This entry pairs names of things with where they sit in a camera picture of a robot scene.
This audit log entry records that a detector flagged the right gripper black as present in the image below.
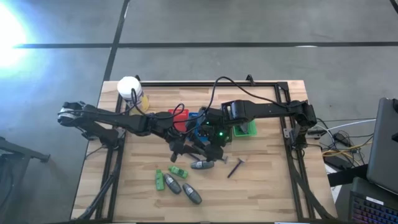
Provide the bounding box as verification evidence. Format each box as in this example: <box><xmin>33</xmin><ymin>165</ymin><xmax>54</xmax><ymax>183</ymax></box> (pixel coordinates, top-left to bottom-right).
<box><xmin>198</xmin><ymin>108</ymin><xmax>225</xmax><ymax>162</ymax></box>

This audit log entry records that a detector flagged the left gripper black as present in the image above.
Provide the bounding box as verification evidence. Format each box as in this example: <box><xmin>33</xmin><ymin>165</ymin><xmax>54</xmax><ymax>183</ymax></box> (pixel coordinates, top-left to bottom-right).
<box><xmin>166</xmin><ymin>129</ymin><xmax>208</xmax><ymax>163</ymax></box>

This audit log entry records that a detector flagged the grey travel deodorant stick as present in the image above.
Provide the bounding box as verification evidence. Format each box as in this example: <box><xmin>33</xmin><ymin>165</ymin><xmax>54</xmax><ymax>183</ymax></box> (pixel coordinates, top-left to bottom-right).
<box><xmin>164</xmin><ymin>173</ymin><xmax>183</xmax><ymax>195</ymax></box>
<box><xmin>190</xmin><ymin>160</ymin><xmax>215</xmax><ymax>170</ymax></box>
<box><xmin>182</xmin><ymin>182</ymin><xmax>203</xmax><ymax>205</ymax></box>

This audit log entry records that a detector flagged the green travel-size bottle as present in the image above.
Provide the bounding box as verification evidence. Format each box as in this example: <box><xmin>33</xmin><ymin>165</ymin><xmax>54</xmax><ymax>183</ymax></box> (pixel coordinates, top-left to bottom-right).
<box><xmin>168</xmin><ymin>165</ymin><xmax>189</xmax><ymax>180</ymax></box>
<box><xmin>155</xmin><ymin>169</ymin><xmax>165</xmax><ymax>192</ymax></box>

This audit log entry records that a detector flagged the red plastic basket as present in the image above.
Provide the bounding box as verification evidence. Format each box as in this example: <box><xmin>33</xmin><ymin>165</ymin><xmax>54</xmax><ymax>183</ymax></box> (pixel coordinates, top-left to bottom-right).
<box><xmin>167</xmin><ymin>108</ymin><xmax>190</xmax><ymax>133</ymax></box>

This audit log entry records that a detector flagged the dark travel-size tube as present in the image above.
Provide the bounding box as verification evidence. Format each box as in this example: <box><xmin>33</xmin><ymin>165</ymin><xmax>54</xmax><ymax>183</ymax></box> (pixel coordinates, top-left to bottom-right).
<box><xmin>238</xmin><ymin>121</ymin><xmax>251</xmax><ymax>135</ymax></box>

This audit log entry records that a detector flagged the blue plastic basket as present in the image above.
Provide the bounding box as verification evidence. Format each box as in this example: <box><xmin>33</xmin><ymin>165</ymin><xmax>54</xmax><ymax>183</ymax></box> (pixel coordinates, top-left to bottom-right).
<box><xmin>186</xmin><ymin>111</ymin><xmax>212</xmax><ymax>147</ymax></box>

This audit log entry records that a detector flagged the green plastic basket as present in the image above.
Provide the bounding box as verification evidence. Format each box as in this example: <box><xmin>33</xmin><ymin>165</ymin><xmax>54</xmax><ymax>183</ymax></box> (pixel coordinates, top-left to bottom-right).
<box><xmin>233</xmin><ymin>119</ymin><xmax>258</xmax><ymax>138</ymax></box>

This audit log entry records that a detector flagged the yellow wipes canister white lid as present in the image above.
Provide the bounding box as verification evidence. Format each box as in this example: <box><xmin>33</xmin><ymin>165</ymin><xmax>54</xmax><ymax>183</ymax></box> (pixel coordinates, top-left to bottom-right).
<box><xmin>117</xmin><ymin>76</ymin><xmax>150</xmax><ymax>114</ymax></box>

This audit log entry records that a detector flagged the black power adapter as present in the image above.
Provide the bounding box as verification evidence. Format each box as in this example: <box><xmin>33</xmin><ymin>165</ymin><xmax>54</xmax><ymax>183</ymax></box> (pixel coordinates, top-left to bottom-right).
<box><xmin>333</xmin><ymin>132</ymin><xmax>351</xmax><ymax>147</ymax></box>
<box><xmin>323</xmin><ymin>154</ymin><xmax>345</xmax><ymax>169</ymax></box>

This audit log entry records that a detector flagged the grey metal stand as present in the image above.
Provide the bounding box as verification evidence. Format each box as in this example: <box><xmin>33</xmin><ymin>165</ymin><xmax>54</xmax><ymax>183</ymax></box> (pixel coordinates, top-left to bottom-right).
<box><xmin>0</xmin><ymin>136</ymin><xmax>51</xmax><ymax>224</ymax></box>

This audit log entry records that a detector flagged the black backlit keyboard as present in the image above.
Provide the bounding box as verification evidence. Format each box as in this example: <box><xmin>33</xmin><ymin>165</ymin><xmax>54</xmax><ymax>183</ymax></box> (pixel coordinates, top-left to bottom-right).
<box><xmin>348</xmin><ymin>177</ymin><xmax>398</xmax><ymax>224</ymax></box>

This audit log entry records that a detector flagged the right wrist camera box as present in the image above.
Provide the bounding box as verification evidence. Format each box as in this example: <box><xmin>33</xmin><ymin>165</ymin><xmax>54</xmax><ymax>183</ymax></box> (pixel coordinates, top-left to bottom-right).
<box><xmin>213</xmin><ymin>124</ymin><xmax>233</xmax><ymax>146</ymax></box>

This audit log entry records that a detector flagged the black aluminium rig frame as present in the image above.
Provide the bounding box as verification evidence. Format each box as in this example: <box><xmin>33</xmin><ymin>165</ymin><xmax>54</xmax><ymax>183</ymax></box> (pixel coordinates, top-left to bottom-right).
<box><xmin>71</xmin><ymin>81</ymin><xmax>338</xmax><ymax>223</ymax></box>

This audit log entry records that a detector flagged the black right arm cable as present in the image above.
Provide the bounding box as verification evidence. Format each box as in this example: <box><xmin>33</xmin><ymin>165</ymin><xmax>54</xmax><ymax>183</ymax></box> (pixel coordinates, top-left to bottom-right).
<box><xmin>203</xmin><ymin>76</ymin><xmax>292</xmax><ymax>121</ymax></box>

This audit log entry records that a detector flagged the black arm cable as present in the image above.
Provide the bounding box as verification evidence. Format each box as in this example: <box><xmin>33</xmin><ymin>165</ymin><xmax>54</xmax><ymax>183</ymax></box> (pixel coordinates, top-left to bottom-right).
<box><xmin>203</xmin><ymin>76</ymin><xmax>292</xmax><ymax>121</ymax></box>
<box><xmin>62</xmin><ymin>88</ymin><xmax>187</xmax><ymax>134</ymax></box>

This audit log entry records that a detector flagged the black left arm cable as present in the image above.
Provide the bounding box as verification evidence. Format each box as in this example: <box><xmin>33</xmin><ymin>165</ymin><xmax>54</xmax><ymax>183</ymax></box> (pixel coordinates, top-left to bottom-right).
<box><xmin>62</xmin><ymin>88</ymin><xmax>187</xmax><ymax>134</ymax></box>

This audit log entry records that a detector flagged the yellow cable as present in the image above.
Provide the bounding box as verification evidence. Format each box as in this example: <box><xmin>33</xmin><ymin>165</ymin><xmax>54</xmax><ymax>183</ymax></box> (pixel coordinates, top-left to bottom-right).
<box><xmin>322</xmin><ymin>142</ymin><xmax>374</xmax><ymax>159</ymax></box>

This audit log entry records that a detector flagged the black strap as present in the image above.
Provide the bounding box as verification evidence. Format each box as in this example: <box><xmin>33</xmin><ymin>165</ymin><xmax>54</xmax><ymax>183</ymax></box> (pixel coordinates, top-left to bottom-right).
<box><xmin>328</xmin><ymin>164</ymin><xmax>369</xmax><ymax>187</ymax></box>

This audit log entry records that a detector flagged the white cable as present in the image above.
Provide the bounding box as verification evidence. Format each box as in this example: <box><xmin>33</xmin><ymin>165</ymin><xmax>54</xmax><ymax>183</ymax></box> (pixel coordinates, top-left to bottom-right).
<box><xmin>317</xmin><ymin>118</ymin><xmax>377</xmax><ymax>131</ymax></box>

